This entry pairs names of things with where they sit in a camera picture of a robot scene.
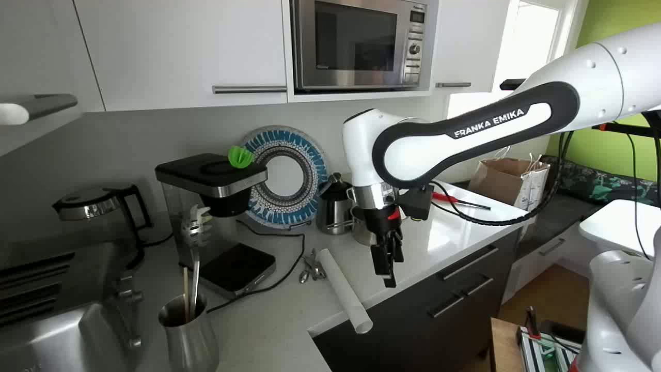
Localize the white grey extractor hood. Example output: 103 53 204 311
0 93 81 129

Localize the steel faucet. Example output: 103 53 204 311
111 269 147 352

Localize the wooden stick utensil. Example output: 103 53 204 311
180 264 192 322

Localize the dark drawer cabinet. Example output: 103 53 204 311
311 230 524 372

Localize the steel slotted spatula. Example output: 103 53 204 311
178 202 215 318

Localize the microwave door dark window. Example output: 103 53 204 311
291 0 409 93

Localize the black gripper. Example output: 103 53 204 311
359 198 409 289

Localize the wide white cabinet door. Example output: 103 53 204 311
71 0 291 113

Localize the red handled tool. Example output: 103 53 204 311
430 190 495 213

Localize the blue patterned decorative plate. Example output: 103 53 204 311
241 125 334 230

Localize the black steel coffee machine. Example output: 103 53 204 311
154 151 280 300

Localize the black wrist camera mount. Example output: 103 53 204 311
400 185 438 224

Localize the steel toaster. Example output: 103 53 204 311
0 248 78 327

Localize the white rolling pin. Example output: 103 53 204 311
315 246 376 338

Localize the open cardboard box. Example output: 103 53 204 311
467 155 553 213

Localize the dark patterned bench cushion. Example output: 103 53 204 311
541 154 661 212

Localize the steel utensil cup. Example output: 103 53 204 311
158 293 221 372

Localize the small green plastic object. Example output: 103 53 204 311
225 142 258 171

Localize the narrow white cabinet door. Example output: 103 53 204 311
433 0 512 95

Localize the long steel cabinet handle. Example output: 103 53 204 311
211 82 289 95

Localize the steel carafe black lid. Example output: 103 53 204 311
315 170 361 237

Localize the stainless steel microwave body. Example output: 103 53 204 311
288 0 442 95

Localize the white low drawer unit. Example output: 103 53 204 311
501 218 595 306

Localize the black coffee machine cable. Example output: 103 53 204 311
204 218 309 316

